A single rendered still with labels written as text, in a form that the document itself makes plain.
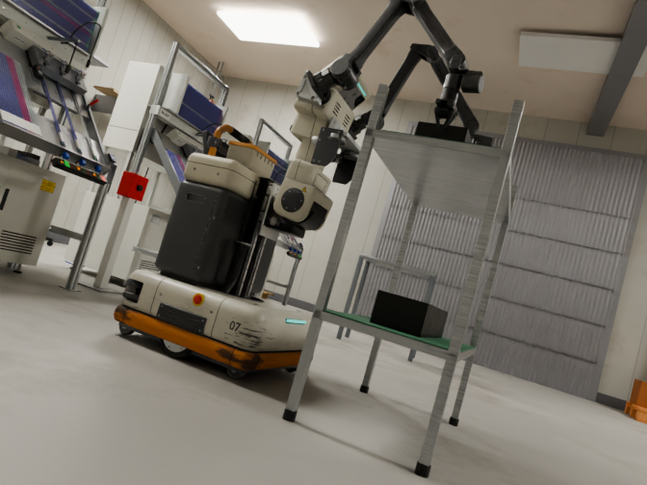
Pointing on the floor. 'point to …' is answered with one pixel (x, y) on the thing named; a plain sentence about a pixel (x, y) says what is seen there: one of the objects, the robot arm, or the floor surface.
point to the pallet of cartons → (636, 407)
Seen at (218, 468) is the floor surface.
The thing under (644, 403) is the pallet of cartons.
